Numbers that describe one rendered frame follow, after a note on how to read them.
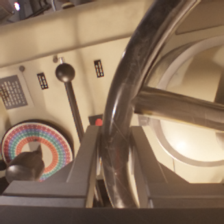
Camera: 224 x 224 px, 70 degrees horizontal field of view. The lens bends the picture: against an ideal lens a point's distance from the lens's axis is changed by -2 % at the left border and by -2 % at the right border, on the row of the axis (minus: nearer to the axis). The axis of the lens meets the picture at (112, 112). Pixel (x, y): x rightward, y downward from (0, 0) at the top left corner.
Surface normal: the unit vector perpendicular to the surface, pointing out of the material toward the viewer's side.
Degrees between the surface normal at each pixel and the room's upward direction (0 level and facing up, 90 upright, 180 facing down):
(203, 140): 84
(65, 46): 90
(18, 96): 90
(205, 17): 90
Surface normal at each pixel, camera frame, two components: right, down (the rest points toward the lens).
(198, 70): -0.35, -0.08
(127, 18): 0.00, 0.29
